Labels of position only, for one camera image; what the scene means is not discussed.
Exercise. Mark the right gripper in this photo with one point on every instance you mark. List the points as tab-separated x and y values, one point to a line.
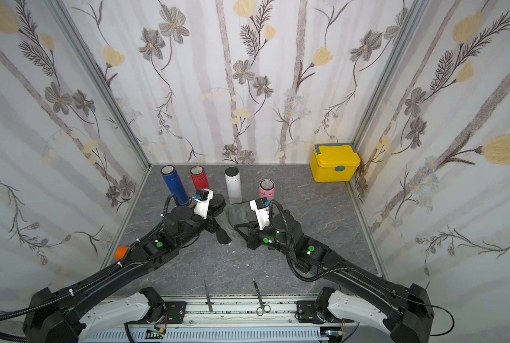
251	229

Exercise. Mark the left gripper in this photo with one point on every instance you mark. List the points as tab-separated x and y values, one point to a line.
212	224

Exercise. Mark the black thermos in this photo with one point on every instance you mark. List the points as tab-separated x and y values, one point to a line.
218	221

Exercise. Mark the red thermos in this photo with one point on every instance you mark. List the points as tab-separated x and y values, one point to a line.
199	177

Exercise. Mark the pink thermos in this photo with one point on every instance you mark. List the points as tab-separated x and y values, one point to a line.
267	189

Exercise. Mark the white thermos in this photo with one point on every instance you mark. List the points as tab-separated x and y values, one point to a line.
233	184

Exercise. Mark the blue thermos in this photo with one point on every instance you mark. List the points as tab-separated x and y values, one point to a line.
174	184

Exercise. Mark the grey cloth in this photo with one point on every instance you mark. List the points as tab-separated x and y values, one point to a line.
239	213

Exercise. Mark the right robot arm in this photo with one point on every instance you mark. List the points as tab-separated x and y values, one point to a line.
404	312

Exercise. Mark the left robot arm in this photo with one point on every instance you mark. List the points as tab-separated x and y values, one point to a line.
80	311

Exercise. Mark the metal tweezers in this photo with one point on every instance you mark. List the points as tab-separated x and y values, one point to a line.
208	299

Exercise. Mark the scissors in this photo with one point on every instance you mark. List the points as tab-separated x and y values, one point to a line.
263	308

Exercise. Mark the orange cap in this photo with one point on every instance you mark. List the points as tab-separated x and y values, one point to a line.
121	252

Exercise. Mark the yellow lidded box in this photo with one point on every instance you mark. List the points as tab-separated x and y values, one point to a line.
334	162

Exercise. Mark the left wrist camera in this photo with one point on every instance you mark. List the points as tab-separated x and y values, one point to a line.
202	200

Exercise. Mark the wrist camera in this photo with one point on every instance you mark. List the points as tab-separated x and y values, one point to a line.
202	200
261	209

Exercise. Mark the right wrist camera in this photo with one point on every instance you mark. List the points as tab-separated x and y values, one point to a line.
261	209

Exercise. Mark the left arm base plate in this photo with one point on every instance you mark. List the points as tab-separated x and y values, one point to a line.
174	313

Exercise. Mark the aluminium front rail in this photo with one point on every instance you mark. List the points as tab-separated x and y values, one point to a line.
234	319

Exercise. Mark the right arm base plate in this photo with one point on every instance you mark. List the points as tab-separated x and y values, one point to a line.
306	313

